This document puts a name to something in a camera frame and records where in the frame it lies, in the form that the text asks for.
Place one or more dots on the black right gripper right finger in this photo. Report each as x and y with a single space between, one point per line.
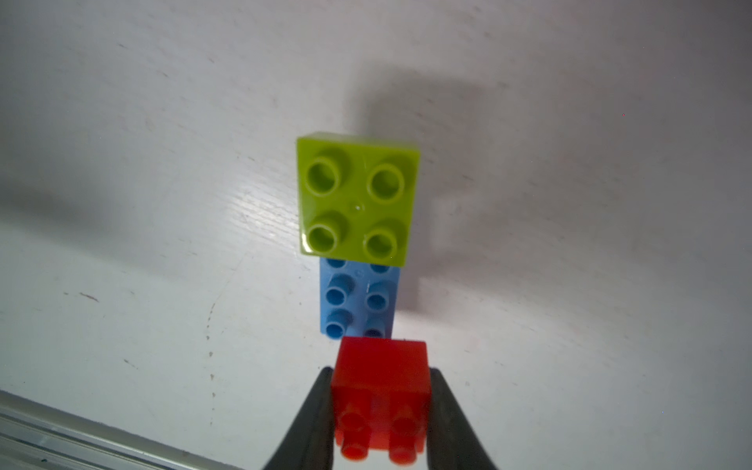
451 441

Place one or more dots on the red lego brick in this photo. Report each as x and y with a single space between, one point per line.
381 393

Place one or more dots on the aluminium mounting rail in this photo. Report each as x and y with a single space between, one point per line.
34 436

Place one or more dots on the lime green lego brick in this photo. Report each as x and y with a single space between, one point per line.
356 197

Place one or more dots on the blue long lego brick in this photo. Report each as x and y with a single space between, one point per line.
357 299

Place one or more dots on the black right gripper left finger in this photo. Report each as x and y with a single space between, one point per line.
309 442

